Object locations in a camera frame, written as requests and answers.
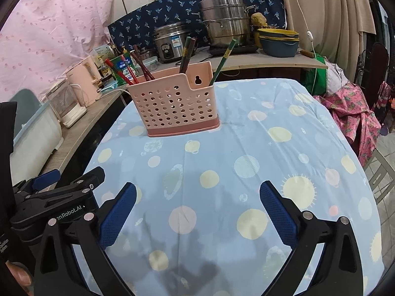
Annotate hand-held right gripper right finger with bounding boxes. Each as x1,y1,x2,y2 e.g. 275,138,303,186
259,180,364,296

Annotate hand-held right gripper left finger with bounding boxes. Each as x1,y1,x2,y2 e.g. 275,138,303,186
33,182,138,296

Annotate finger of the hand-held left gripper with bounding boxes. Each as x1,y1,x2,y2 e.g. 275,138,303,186
13,169,61,197
29,166,106,205

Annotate pink perforated utensil basket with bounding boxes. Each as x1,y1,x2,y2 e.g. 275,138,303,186
127,61,220,138

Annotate bright red chopstick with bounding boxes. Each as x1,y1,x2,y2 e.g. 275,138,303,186
104,58,134,86

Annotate person's left hand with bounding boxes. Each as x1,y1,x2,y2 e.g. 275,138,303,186
5,262,34,288

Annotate pale blue storage box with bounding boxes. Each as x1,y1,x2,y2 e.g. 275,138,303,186
12,88,64,167

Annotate white clear appliance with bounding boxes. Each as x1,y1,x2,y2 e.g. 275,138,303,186
46,80,87,128

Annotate blue printed tablecloth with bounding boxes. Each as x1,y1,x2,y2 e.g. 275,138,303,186
72,78,385,296

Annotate pink electric kettle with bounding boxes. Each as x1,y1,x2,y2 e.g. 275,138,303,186
65,56,102,107

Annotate green carton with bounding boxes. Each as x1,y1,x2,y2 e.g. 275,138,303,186
109,55,135,82

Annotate pink pineapple print cloth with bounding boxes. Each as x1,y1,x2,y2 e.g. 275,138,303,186
315,82,381,167

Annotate white carton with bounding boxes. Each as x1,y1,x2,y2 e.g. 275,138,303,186
93,45,113,68

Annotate glass container teal lid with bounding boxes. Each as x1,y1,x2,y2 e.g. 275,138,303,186
140,49,158,71

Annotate green cloth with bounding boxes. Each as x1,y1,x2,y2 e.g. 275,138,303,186
305,54,329,94

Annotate wooden shelf board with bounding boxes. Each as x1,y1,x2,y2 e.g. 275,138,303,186
154,49,328,71

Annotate steel rice cooker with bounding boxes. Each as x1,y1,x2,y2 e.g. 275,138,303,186
153,21,193,64

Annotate pink dotted sheet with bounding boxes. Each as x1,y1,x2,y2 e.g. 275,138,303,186
0,0,119,99

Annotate blue baking dish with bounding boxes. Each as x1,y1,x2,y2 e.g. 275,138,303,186
261,38,299,57

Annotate black induction cooker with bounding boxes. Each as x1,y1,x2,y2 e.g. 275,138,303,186
208,45,258,56

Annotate dark metal chair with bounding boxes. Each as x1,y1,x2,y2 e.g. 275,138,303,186
356,41,391,124

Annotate yellow stacked bowls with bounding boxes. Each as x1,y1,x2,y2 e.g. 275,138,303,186
257,28,300,42

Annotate navy floral cloth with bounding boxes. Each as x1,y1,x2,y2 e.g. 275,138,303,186
107,0,286,56

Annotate brown loofah sponge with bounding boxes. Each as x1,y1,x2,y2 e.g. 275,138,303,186
251,12,267,27

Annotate steel steamer pot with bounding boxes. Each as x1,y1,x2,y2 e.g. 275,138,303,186
199,0,257,48

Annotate beige curtain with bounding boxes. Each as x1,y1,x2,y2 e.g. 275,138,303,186
275,0,378,65

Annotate white cord with switch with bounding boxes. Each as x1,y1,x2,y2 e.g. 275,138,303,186
285,0,318,96

